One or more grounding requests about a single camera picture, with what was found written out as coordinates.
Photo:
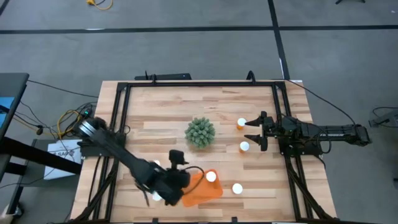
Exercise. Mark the black desk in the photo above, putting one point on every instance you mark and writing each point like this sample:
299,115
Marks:
14,84

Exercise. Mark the black chair base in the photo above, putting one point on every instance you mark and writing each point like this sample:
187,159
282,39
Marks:
349,1

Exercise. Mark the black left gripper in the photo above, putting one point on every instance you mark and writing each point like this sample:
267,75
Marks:
175,183

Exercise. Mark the black caster wheel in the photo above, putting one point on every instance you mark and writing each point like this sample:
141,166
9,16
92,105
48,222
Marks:
17,212

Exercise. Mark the flat black box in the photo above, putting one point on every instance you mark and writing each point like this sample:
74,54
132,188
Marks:
163,76

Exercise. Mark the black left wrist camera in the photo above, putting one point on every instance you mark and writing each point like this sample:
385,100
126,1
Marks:
178,157

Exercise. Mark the orange translucent plastic basket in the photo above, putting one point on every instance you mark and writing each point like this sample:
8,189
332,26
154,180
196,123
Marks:
205,193

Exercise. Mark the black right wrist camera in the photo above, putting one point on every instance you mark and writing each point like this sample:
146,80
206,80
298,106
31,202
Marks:
289,124

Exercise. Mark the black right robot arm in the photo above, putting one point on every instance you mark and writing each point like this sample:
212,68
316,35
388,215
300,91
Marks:
342,130

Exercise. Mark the green artificial plant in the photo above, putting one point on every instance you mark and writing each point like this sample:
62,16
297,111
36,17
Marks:
200,132

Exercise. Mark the blue screen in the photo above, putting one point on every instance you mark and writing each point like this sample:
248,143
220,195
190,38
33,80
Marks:
6,109

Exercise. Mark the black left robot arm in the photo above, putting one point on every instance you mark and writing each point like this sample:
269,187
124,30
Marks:
118,149

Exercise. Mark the black device green light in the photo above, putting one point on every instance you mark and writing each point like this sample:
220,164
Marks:
86,111

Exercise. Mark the white printed paper sheet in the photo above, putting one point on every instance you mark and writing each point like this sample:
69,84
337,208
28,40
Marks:
54,169

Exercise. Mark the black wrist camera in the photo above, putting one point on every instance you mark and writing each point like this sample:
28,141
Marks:
289,124
178,157

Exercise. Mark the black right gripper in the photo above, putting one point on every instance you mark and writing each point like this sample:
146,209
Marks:
269,127

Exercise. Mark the black aluminium table frame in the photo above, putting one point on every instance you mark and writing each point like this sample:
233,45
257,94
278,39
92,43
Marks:
199,84

